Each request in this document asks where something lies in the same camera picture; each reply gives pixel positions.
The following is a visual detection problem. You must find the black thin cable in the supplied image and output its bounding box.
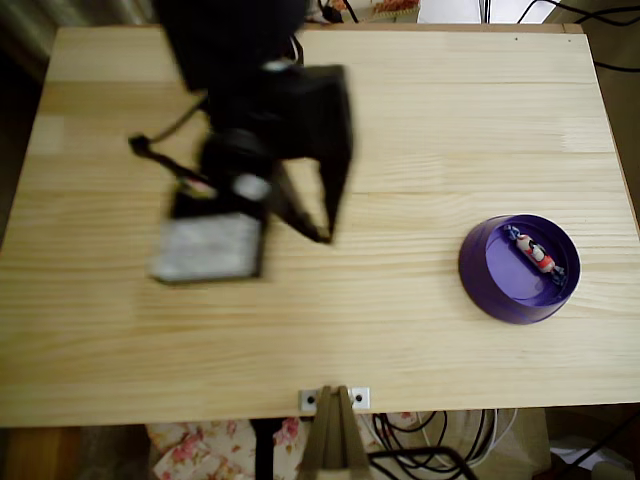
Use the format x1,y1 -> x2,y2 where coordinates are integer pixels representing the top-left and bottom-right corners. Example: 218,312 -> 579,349
592,58 -> 640,74
517,0 -> 640,27

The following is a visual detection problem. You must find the black cable tangle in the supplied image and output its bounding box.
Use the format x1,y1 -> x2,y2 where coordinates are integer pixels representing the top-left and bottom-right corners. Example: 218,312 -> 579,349
370,410 -> 454,474

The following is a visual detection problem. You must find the purple round bowl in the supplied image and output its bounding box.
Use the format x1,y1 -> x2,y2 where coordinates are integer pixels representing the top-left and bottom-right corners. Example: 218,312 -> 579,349
457,213 -> 583,327

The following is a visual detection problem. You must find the candy white red blue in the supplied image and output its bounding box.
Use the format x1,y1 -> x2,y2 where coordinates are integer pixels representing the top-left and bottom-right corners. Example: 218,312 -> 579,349
501,224 -> 567,287

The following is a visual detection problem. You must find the silver metal mounting bracket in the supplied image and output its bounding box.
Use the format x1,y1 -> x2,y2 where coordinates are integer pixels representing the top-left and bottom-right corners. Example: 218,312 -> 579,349
298,386 -> 372,412

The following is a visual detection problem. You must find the white coiled cable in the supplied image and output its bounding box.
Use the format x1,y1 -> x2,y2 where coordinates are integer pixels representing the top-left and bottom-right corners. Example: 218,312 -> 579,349
442,408 -> 520,469

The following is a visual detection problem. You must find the black servo cable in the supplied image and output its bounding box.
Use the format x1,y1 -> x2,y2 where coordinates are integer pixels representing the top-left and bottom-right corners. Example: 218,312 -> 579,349
127,93 -> 214,194

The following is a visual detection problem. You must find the black robot arm with base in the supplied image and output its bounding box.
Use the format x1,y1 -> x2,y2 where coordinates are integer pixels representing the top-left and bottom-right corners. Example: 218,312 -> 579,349
153,0 -> 307,97

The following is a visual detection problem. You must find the beige camera stand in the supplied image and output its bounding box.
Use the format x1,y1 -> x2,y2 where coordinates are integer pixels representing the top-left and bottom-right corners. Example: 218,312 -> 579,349
298,384 -> 372,474

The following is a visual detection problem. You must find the black vertical pole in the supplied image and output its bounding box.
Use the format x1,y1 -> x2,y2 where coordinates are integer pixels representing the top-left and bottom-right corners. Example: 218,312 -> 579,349
249,418 -> 284,480

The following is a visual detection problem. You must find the floral fabric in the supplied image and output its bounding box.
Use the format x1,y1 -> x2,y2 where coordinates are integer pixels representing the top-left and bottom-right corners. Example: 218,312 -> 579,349
305,0 -> 420,24
146,411 -> 419,480

